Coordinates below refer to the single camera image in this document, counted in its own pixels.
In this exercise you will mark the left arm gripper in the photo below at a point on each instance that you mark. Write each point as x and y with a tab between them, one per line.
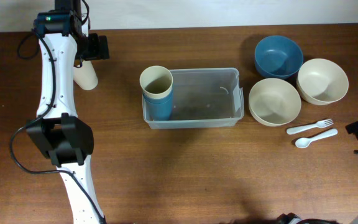
99	52

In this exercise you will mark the white plastic spoon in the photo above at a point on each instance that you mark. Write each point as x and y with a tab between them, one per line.
305	142

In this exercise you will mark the clear plastic container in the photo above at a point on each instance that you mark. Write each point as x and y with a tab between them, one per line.
202	98

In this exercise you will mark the white plastic fork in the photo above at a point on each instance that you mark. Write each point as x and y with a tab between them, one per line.
319	124

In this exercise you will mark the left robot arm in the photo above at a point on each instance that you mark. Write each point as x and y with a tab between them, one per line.
66	46

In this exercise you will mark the blue bowl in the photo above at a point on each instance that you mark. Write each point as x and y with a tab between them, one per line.
277	56

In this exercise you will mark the beige cup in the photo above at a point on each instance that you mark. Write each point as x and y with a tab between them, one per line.
156	82
85	77

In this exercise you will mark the beige bowl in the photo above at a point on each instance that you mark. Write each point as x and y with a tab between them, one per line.
274	102
321	82

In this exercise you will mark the blue cup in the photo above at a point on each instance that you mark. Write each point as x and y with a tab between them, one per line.
160	111
161	102

